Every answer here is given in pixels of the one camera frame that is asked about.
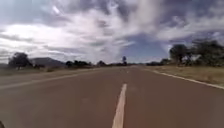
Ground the dry grass verge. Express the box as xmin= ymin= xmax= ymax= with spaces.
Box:
xmin=0 ymin=66 xmax=98 ymax=78
xmin=145 ymin=64 xmax=224 ymax=86

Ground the group of dark trees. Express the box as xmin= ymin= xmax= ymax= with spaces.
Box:
xmin=168 ymin=39 xmax=224 ymax=67

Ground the white road edge line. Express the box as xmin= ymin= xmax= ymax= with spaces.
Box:
xmin=142 ymin=67 xmax=224 ymax=91

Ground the distant row of trees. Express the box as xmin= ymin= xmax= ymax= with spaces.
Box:
xmin=64 ymin=59 xmax=172 ymax=68

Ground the white dashed centre line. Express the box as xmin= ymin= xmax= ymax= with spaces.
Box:
xmin=111 ymin=69 xmax=130 ymax=128

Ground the tall thin dark tree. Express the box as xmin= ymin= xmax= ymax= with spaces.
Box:
xmin=121 ymin=55 xmax=128 ymax=66

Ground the brown-grey asphalt road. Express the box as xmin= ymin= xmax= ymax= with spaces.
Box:
xmin=0 ymin=65 xmax=224 ymax=128

